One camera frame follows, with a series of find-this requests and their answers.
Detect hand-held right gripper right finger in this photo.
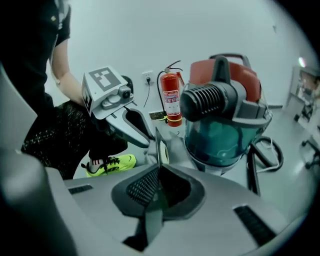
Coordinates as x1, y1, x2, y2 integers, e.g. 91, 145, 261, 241
149, 163, 288, 256

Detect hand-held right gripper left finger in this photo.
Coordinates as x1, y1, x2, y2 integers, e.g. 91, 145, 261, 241
64, 163, 161, 256

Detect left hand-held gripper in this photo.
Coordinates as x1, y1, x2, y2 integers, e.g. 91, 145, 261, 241
81, 65, 156, 149

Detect person's left forearm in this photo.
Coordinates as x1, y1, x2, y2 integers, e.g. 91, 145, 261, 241
53, 67, 87, 107

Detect person's left neon shoe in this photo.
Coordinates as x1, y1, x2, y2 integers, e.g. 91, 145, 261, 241
81, 154, 137, 178

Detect red fire extinguisher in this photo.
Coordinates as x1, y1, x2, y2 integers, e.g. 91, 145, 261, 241
156, 59, 185, 128

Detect red vacuum cleaner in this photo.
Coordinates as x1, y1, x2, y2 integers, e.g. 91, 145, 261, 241
254, 137, 281, 174
179, 52, 274, 176

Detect person's black patterned trousers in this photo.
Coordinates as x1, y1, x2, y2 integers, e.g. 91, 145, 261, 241
21, 74, 135, 180

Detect black office chair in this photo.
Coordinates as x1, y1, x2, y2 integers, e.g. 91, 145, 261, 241
301, 134, 320, 171

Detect person's black shirt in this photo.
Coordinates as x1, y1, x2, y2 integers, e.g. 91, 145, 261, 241
0, 0, 72, 109

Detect grey cabinet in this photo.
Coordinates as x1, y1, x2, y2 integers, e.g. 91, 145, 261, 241
286, 66, 304, 121

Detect black power cable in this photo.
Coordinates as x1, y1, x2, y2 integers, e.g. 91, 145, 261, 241
143, 77, 152, 109

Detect white wall socket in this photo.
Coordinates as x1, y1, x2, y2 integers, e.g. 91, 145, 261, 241
141, 71, 154, 85

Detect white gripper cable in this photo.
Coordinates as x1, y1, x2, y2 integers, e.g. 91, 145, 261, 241
49, 34, 63, 85

